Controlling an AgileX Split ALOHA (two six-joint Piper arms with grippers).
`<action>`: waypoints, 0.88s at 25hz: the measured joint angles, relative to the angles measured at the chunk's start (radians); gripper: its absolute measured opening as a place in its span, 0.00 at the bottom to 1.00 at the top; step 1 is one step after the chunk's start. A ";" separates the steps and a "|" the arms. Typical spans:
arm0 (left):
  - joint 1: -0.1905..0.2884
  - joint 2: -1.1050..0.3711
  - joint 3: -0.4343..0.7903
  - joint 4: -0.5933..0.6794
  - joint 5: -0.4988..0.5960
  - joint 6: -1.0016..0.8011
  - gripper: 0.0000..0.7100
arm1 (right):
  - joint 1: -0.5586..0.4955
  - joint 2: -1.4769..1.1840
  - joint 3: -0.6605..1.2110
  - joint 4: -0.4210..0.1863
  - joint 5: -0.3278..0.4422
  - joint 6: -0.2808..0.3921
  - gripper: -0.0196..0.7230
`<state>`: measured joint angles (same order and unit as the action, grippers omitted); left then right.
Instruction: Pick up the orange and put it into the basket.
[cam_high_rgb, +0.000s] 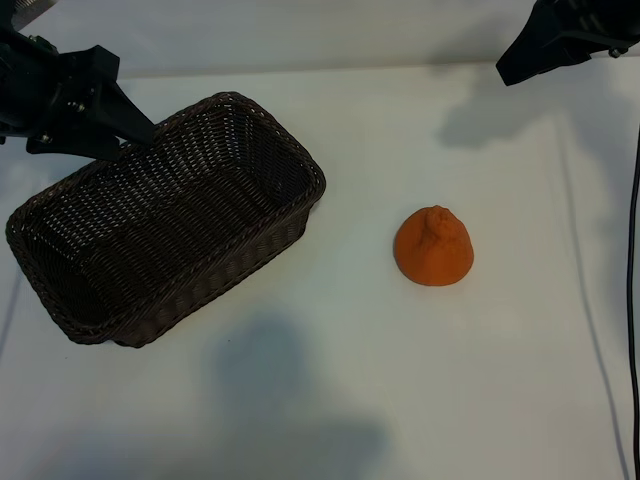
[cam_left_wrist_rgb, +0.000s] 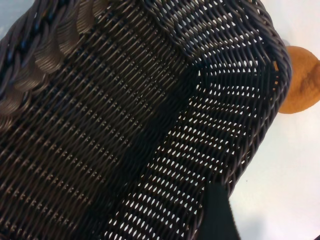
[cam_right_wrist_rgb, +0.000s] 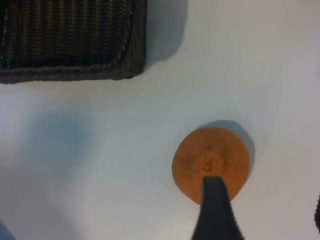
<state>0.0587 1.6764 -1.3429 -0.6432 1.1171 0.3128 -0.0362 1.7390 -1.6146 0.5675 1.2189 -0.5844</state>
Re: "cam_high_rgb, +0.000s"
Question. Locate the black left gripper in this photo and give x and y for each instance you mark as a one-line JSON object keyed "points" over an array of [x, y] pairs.
{"points": [[45, 90]]}

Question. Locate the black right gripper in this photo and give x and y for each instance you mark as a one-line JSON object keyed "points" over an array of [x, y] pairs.
{"points": [[595, 22]]}

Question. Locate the dark brown wicker basket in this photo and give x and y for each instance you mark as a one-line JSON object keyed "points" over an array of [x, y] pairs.
{"points": [[175, 210]]}

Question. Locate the orange citrus fruit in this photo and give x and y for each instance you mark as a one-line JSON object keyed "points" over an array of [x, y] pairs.
{"points": [[435, 255]]}

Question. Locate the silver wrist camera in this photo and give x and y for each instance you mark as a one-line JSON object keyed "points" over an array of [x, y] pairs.
{"points": [[32, 7]]}

